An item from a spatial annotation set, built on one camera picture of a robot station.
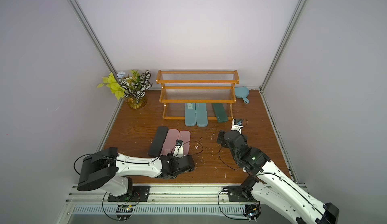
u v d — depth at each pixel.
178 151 0.73
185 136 0.92
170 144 0.89
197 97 1.15
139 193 0.73
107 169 0.42
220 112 1.04
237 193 0.73
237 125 0.64
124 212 0.72
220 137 0.67
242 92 1.19
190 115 1.00
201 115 1.01
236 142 0.52
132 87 0.90
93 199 0.73
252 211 0.70
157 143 0.90
